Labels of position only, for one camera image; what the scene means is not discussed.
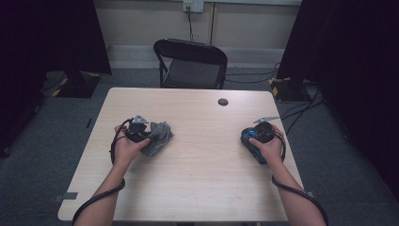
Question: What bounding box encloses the hand-held gripper black cable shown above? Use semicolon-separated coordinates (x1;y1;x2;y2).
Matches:
270;129;330;226
72;117;135;226

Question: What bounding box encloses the black socket cable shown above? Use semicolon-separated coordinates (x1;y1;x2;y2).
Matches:
186;7;195;42

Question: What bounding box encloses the black floor cable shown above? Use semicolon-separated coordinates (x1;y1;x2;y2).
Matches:
279;90;325;121
284;85;322;137
224;73;278;85
225;61;281;77

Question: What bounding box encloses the right hand-held gripper black cable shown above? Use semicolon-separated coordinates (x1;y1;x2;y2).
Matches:
270;129;330;226

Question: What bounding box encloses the left hand-held gripper black cable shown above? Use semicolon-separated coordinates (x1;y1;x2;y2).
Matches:
72;117;135;226

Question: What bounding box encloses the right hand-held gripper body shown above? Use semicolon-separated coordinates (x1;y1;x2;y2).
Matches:
251;115;282;144

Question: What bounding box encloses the person's right hand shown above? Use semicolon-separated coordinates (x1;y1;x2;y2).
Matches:
248;123;285;168

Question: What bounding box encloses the black folding chair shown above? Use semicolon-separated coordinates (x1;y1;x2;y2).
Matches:
152;38;229;90

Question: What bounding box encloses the person's left hand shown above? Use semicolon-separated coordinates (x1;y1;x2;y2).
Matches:
113;124;152;168

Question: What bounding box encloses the white wall socket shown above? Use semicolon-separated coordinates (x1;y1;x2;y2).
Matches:
183;0;205;14

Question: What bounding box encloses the grey cloth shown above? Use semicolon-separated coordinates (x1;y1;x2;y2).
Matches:
139;121;174;158

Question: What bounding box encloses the blue toy car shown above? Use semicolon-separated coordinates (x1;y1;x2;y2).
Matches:
240;126;268;166

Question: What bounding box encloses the black stand base yellow tape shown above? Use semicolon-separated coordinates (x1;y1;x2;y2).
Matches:
52;70;104;99
268;76;312;104

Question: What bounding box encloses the wide dark curtain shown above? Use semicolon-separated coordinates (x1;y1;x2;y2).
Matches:
0;0;113;158

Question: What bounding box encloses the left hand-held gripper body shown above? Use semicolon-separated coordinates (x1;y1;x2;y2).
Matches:
124;114;152;144

